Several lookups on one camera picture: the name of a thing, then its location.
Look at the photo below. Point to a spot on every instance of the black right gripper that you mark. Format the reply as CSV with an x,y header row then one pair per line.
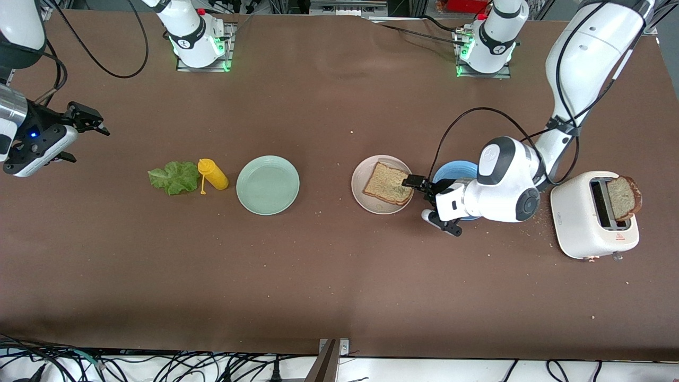
x,y
43,119

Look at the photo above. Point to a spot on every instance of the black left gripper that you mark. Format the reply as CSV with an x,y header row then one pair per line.
x,y
438,189

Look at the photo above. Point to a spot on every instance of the brown bread slice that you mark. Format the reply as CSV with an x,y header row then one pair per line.
x,y
386,184
625,199

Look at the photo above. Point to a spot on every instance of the green lettuce leaf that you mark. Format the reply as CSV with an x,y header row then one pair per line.
x,y
175,179

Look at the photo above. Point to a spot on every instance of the yellow squeeze bottle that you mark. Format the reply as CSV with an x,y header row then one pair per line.
x,y
214,176

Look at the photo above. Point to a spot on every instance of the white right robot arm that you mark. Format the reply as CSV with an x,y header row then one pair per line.
x,y
193,37

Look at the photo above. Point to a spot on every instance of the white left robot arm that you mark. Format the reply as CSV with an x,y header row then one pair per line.
x,y
504,180

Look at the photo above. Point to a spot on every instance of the blue plate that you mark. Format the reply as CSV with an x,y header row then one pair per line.
x,y
456,168

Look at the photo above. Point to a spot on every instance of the beige plate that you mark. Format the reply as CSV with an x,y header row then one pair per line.
x,y
360,199

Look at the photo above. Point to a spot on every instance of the mint green plate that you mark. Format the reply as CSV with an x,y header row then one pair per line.
x,y
268,185

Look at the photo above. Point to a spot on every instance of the white toaster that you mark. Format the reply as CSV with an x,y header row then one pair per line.
x,y
575,223

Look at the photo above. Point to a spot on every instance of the red box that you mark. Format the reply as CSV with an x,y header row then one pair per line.
x,y
467,5

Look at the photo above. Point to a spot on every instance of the grey equipment unit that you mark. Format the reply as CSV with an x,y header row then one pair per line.
x,y
347,6

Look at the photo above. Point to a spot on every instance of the black power plug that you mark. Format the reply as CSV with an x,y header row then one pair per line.
x,y
275,374

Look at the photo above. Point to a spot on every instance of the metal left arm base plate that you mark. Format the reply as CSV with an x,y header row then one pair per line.
x,y
482,76

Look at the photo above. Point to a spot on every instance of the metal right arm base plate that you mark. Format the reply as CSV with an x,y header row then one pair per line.
x,y
201,69

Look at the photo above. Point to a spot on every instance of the metal table edge bracket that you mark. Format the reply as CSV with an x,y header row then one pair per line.
x,y
344,346

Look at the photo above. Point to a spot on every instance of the aluminium corner bracket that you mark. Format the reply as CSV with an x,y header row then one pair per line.
x,y
652,32

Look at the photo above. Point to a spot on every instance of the aluminium frame profile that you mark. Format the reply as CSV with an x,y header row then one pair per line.
x,y
667,9

